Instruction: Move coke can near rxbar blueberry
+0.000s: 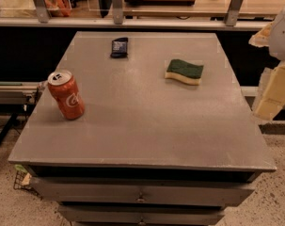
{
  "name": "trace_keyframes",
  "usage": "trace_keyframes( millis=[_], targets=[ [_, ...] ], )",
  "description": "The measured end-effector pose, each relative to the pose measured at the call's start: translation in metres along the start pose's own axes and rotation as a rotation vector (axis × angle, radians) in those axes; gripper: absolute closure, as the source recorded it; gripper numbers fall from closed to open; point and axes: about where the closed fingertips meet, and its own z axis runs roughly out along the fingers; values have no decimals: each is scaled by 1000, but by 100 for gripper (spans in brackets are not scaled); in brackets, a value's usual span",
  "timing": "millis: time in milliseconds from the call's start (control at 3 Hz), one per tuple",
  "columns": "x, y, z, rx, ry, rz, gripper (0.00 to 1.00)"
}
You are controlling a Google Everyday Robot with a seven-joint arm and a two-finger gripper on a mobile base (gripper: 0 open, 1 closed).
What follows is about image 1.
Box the orange snack bag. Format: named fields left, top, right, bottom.
left=44, top=0, right=71, bottom=17

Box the green and yellow sponge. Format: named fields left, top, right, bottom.
left=165, top=59, right=204, bottom=86

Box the metal rail frame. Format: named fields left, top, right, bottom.
left=0, top=82, right=43, bottom=105

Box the red coke can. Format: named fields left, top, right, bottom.
left=47, top=70, right=85, bottom=120

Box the grey cabinet with drawers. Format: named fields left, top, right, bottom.
left=9, top=32, right=276, bottom=212

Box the dark blue rxbar wrapper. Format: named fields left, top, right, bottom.
left=110, top=37, right=128, bottom=58

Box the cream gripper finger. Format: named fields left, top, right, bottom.
left=248, top=23, right=272, bottom=47
left=252, top=61, right=285, bottom=121

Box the wire basket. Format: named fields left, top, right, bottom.
left=13, top=170, right=38, bottom=196

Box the upper grey drawer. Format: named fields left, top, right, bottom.
left=30, top=177, right=254, bottom=207

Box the grey drawer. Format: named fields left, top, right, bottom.
left=58, top=205, right=224, bottom=226
left=30, top=177, right=254, bottom=207

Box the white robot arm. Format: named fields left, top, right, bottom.
left=248, top=7, right=285, bottom=121

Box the lower grey drawer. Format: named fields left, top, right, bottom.
left=58, top=205, right=224, bottom=226

